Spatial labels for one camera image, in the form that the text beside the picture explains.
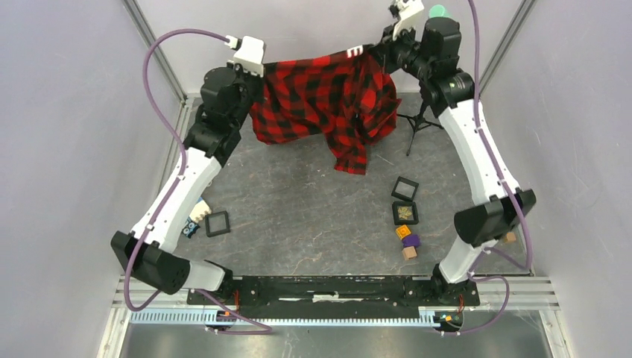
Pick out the owl toy block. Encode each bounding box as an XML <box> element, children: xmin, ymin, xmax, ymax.
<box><xmin>181</xmin><ymin>219</ymin><xmax>200</xmax><ymax>239</ymax></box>

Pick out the white blue toy brick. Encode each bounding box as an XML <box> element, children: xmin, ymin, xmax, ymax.
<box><xmin>189</xmin><ymin>197</ymin><xmax>212</xmax><ymax>224</ymax></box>

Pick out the gold brooch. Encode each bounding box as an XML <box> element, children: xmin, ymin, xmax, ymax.
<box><xmin>397</xmin><ymin>207</ymin><xmax>414</xmax><ymax>221</ymax></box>

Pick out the black square frame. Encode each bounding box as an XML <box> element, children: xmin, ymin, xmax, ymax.
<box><xmin>391</xmin><ymin>176</ymin><xmax>419</xmax><ymax>201</ymax></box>
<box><xmin>204</xmin><ymin>211</ymin><xmax>231</xmax><ymax>238</ymax></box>
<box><xmin>391</xmin><ymin>201</ymin><xmax>419</xmax><ymax>225</ymax></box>

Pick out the black tripod mic stand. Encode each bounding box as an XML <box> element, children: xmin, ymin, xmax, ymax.
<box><xmin>396</xmin><ymin>97</ymin><xmax>444</xmax><ymax>157</ymax></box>

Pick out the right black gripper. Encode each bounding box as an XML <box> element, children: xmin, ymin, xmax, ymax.
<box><xmin>366</xmin><ymin>21</ymin><xmax>431</xmax><ymax>82</ymax></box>

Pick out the yellow toy brick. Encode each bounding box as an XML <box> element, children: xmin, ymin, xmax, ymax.
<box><xmin>396</xmin><ymin>224</ymin><xmax>411</xmax><ymax>240</ymax></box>

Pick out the red black plaid shirt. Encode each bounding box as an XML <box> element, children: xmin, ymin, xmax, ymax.
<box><xmin>250</xmin><ymin>45</ymin><xmax>401</xmax><ymax>175</ymax></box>

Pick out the purple toy brick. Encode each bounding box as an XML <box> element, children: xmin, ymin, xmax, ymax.
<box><xmin>402</xmin><ymin>234</ymin><xmax>420</xmax><ymax>248</ymax></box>

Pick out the mint green microphone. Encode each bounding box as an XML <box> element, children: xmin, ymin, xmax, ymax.
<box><xmin>429</xmin><ymin>4</ymin><xmax>451</xmax><ymax>19</ymax></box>

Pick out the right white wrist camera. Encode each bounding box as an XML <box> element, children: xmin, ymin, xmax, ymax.
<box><xmin>389</xmin><ymin>0</ymin><xmax>425</xmax><ymax>40</ymax></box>

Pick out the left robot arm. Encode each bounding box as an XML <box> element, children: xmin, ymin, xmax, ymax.
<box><xmin>110</xmin><ymin>66</ymin><xmax>264</xmax><ymax>304</ymax></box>

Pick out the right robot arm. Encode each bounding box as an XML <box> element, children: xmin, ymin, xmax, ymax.
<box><xmin>377</xmin><ymin>17</ymin><xmax>536</xmax><ymax>304</ymax></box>

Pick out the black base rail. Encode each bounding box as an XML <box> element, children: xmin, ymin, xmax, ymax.
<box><xmin>214</xmin><ymin>275</ymin><xmax>481</xmax><ymax>319</ymax></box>

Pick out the small wooden cube right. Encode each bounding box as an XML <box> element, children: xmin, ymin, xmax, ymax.
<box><xmin>502</xmin><ymin>232</ymin><xmax>517</xmax><ymax>243</ymax></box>

